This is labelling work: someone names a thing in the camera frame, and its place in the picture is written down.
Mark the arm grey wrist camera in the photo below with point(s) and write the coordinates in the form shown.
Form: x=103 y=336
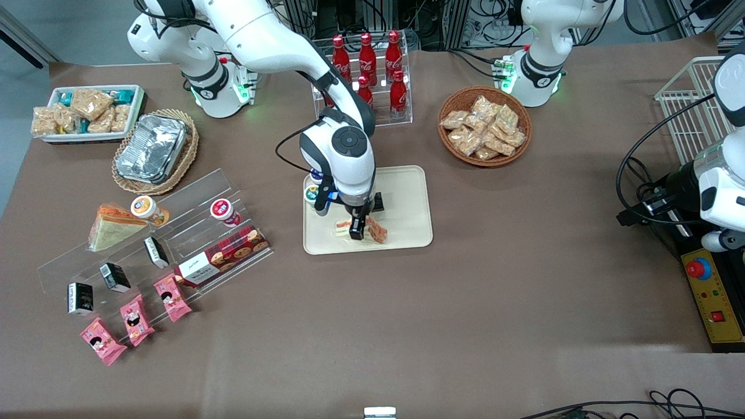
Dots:
x=722 y=240
x=323 y=201

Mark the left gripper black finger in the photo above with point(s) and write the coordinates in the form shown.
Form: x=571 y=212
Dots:
x=628 y=217

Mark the red tartan cookie box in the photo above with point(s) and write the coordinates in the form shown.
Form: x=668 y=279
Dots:
x=224 y=256

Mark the long sandwich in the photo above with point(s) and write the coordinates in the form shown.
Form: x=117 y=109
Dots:
x=378 y=231

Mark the yellow emergency stop control box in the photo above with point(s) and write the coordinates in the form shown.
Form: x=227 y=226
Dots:
x=719 y=302

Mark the stacked aluminium foil containers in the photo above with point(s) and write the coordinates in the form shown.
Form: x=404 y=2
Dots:
x=151 y=148

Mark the orange lid cup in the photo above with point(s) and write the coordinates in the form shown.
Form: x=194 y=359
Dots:
x=148 y=209

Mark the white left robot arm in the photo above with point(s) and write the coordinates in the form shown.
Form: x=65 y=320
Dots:
x=547 y=35

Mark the red lid cup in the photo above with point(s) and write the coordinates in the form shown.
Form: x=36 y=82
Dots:
x=224 y=211

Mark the green lid cup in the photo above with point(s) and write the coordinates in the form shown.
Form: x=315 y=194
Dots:
x=311 y=194

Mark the clear acrylic bottle rack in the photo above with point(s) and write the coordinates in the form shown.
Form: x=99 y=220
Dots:
x=393 y=121

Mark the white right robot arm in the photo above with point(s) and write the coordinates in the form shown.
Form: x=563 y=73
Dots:
x=262 y=35

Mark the triangular wrapped sandwich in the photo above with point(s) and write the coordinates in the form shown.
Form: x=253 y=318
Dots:
x=110 y=233

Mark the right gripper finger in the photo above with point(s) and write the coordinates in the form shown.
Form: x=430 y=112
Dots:
x=369 y=220
x=356 y=228

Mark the round brown wicker basket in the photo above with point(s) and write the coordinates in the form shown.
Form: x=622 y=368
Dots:
x=465 y=96

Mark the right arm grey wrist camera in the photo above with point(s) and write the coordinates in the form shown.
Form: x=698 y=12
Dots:
x=323 y=201

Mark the white rectangular bin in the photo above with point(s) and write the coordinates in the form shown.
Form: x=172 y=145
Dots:
x=137 y=110

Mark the clear acrylic stepped display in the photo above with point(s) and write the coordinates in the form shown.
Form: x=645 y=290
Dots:
x=192 y=192

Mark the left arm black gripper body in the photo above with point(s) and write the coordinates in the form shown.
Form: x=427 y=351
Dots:
x=680 y=185

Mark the pink snack packet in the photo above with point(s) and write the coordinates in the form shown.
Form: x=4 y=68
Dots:
x=172 y=297
x=102 y=341
x=137 y=319

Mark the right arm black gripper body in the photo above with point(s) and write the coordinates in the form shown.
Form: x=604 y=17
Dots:
x=357 y=212

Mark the blue lid cup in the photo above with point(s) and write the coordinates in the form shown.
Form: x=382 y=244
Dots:
x=316 y=174

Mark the red cola bottle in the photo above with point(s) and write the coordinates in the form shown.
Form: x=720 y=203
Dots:
x=394 y=51
x=398 y=96
x=367 y=53
x=365 y=90
x=341 y=55

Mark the clear wrapped rice cracker pack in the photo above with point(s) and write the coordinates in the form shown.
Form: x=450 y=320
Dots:
x=91 y=103
x=515 y=138
x=454 y=120
x=486 y=153
x=120 y=117
x=464 y=141
x=507 y=118
x=68 y=120
x=483 y=107
x=499 y=144
x=476 y=123
x=43 y=121
x=102 y=122

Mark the small white device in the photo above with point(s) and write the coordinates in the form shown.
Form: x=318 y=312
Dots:
x=379 y=412

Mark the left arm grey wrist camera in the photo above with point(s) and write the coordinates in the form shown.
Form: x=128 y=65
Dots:
x=722 y=240

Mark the beige plastic tray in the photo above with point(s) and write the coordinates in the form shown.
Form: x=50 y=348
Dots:
x=401 y=233

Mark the small black box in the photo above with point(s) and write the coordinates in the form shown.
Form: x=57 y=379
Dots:
x=80 y=298
x=156 y=251
x=378 y=201
x=114 y=277

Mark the teal snack packet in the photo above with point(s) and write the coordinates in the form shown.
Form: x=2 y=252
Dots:
x=64 y=98
x=124 y=96

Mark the oval light wicker basket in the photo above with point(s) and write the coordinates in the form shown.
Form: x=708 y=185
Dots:
x=180 y=166

